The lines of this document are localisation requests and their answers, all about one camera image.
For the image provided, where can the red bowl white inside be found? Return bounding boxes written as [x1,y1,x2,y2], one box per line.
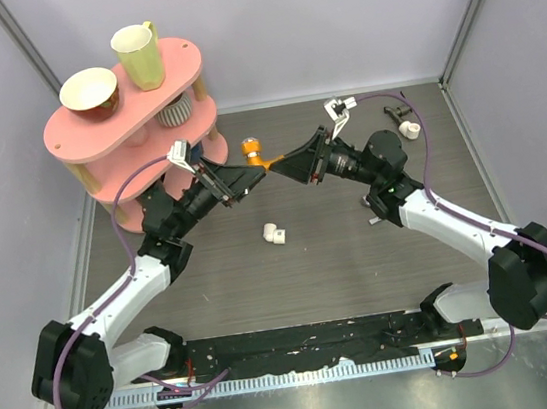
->
[58,67,120,122]

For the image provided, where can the orange faucet with chrome knob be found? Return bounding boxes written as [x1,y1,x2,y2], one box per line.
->
[241,137,283,171]

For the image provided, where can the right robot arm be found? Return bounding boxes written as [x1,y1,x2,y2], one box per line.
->
[269,127,547,339]

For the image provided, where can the dark faucet with white elbow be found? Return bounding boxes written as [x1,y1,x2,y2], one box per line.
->
[383,102,421,141]

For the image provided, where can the pink three-tier shelf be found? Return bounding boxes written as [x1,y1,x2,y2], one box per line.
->
[43,37,229,210]

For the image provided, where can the dark blue mug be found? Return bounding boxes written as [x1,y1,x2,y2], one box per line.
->
[190,143,204,163]

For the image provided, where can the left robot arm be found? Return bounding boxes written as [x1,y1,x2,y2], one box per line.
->
[31,159,265,409]

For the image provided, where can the yellow-green mug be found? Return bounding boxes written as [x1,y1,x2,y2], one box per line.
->
[110,21,166,91]

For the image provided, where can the pink cup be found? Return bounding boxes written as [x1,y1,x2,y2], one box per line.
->
[124,126,149,148]

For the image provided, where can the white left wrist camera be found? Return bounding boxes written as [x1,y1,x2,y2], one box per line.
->
[166,139,195,174]

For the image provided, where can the slotted cable duct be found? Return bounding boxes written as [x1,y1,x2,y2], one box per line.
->
[105,348,435,409]

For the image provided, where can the white PVC elbow fitting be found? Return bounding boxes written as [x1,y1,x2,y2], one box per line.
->
[262,223,287,245]

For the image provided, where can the striped grey bowl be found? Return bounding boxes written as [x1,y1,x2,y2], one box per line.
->
[156,91,193,129]

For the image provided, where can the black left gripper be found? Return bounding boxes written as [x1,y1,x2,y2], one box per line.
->
[163,149,271,241]

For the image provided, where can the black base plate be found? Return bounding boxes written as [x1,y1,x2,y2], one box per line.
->
[152,311,484,384]

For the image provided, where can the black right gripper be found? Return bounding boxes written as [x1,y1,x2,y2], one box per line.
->
[266,118,383,200]

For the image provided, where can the chrome faucet on table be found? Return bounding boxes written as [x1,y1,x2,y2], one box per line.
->
[358,194,383,228]

